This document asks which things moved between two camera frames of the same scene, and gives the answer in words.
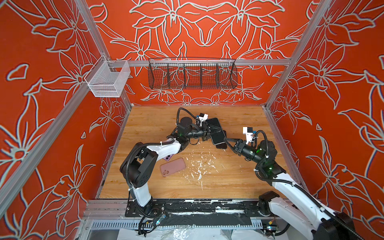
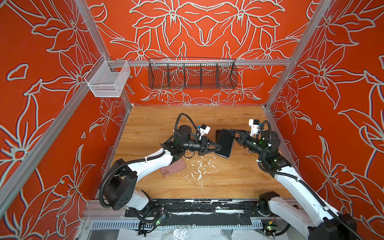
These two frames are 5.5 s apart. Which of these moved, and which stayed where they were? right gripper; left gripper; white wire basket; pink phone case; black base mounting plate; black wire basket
Moved: right gripper; left gripper
Stayed: black base mounting plate; black wire basket; pink phone case; white wire basket
